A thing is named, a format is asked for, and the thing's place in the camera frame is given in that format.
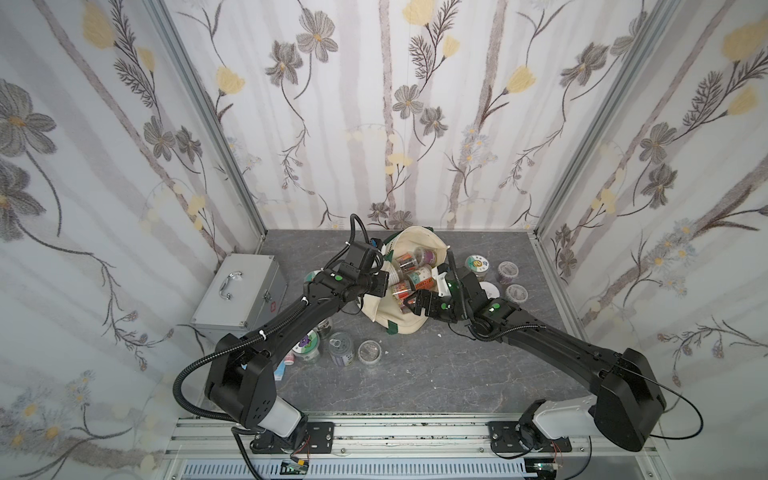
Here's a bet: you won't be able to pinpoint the red orange label seed jar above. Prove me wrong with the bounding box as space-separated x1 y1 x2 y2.
406 266 437 290

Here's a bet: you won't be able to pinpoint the white cartoon label seed jar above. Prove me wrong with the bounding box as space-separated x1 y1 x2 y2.
465 254 490 281

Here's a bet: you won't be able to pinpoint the clear jar grey contents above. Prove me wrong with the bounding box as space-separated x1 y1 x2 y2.
504 283 529 304

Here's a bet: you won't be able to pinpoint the clear purple label seed jar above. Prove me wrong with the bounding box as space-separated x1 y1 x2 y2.
497 260 519 285

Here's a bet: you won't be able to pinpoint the white purple cartoon seed jar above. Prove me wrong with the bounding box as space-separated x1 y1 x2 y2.
292 329 321 363

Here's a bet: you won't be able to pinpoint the plain white lid jar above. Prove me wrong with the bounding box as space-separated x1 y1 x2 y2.
315 319 333 338

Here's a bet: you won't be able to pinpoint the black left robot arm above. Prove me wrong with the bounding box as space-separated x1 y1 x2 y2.
172 214 388 438

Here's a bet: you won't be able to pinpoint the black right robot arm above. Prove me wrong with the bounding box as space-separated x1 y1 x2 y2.
403 265 666 452

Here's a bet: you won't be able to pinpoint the cream canvas tote bag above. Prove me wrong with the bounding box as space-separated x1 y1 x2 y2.
362 226 448 335

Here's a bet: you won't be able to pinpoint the red green label jar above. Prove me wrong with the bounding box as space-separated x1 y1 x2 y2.
391 280 415 306

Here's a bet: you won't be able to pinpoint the white text label jar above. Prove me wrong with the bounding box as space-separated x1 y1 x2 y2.
480 281 501 299

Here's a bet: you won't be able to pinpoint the silver tin can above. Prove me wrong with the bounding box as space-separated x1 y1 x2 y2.
328 331 355 367

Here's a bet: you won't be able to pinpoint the grey metal case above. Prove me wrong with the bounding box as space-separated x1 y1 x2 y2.
190 253 288 343

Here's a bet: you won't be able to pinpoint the blue face mask pack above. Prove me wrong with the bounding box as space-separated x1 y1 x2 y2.
274 361 286 382

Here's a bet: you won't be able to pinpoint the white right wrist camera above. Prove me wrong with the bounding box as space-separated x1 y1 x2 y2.
435 272 452 298

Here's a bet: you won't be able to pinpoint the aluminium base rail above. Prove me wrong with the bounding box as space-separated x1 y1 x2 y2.
154 413 671 479

